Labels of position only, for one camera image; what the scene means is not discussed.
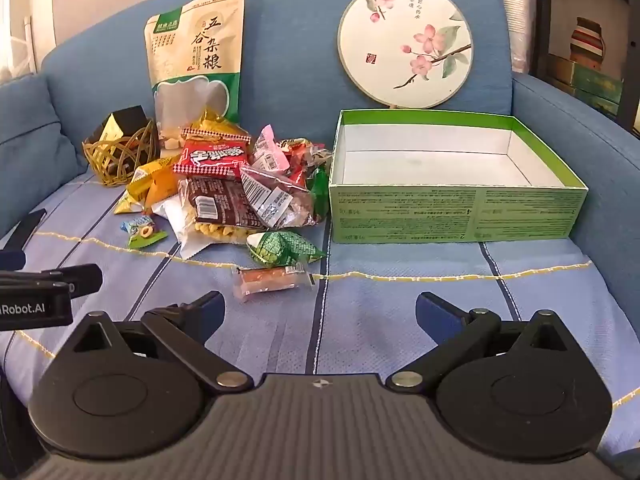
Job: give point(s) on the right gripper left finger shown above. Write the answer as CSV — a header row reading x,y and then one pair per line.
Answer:
x,y
183,329

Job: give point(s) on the pink wrapped snack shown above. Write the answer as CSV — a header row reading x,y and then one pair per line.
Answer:
x,y
267,154

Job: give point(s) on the red white snack packet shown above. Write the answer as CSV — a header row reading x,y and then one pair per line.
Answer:
x,y
304,157

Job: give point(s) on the striped ceramic vase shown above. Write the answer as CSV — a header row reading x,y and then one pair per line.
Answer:
x,y
587,46

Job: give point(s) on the brown snack bag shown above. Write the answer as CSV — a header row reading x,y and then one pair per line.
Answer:
x,y
218,209

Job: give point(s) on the green cardboard box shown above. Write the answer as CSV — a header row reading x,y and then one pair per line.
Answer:
x,y
433,176

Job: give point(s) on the gold wire basket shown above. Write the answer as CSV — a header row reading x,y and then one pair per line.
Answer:
x,y
114,161

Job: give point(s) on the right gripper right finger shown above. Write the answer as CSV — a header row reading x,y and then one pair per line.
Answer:
x,y
460,337

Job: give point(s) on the large beige cereal snack bag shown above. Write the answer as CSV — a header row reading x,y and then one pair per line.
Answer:
x,y
194,55

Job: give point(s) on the yellow cake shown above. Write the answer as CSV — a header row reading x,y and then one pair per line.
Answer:
x,y
212,122

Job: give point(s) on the clear red label snack packet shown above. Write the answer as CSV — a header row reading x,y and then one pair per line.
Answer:
x,y
278,202

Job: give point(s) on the red checkered snack packet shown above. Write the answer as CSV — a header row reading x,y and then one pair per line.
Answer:
x,y
215,154

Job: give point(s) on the green triangular snack packet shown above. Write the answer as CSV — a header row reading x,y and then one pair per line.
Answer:
x,y
282,248

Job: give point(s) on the blue cushion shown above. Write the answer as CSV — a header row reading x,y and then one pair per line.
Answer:
x,y
37,158

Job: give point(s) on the pink sausage snack packet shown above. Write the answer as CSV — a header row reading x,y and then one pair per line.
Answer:
x,y
251,282

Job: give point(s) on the black gold small box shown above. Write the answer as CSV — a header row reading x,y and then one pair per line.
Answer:
x,y
121,123

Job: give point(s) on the yellow orange snack packet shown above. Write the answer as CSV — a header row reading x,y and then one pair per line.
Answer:
x,y
151,183

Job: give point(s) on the round floral fan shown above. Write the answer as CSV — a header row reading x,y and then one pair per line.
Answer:
x,y
405,53

